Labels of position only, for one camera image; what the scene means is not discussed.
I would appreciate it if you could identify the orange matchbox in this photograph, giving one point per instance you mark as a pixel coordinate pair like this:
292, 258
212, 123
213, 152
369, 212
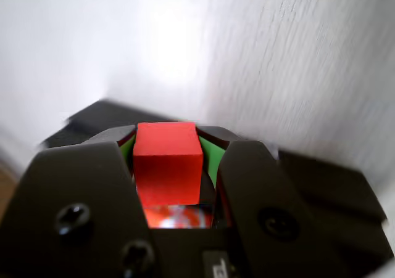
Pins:
179, 216

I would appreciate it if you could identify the black box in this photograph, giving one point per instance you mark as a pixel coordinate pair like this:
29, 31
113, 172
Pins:
324, 191

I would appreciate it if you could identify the red cube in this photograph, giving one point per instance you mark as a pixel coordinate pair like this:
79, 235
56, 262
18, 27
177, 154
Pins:
168, 167

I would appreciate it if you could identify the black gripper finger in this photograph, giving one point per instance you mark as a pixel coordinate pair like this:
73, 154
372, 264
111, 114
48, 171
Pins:
61, 198
262, 191

